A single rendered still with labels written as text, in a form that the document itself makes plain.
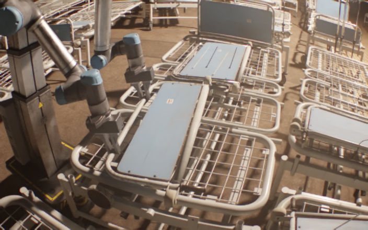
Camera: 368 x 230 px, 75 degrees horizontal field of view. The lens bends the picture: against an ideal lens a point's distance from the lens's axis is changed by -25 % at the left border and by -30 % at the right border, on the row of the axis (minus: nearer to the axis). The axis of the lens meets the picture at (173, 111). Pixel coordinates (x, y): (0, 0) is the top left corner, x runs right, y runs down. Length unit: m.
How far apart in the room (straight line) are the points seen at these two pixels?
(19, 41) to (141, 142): 0.72
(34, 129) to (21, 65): 0.33
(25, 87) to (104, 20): 0.48
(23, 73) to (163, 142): 0.70
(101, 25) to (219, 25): 1.71
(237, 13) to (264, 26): 0.27
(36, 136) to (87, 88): 0.54
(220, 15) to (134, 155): 1.91
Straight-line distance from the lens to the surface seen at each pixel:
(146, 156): 1.14
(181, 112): 1.37
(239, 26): 2.80
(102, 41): 1.30
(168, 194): 0.96
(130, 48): 1.40
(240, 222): 1.13
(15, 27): 1.04
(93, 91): 1.05
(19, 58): 1.35
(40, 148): 1.54
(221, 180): 1.96
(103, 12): 1.26
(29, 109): 1.42
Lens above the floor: 1.34
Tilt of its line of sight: 31 degrees down
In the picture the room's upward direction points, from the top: straight up
